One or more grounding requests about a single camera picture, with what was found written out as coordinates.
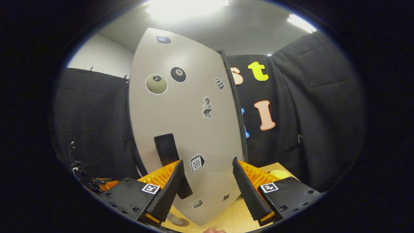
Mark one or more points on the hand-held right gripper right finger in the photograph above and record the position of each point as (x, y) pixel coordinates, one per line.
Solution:
(249, 194)

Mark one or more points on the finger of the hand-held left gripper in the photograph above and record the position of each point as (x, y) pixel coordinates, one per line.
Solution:
(108, 185)

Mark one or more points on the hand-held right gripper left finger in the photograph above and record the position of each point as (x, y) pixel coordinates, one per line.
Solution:
(166, 194)

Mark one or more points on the brown round coaster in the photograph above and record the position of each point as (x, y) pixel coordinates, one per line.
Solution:
(181, 222)

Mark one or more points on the white cabinet door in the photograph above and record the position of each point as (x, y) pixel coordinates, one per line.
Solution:
(187, 123)

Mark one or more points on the black backdrop cloth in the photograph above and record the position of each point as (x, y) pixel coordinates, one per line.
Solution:
(323, 113)

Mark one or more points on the ceiling light strip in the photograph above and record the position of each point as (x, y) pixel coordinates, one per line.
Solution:
(300, 22)

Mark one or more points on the ceiling light panel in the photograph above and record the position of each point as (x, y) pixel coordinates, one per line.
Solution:
(184, 8)

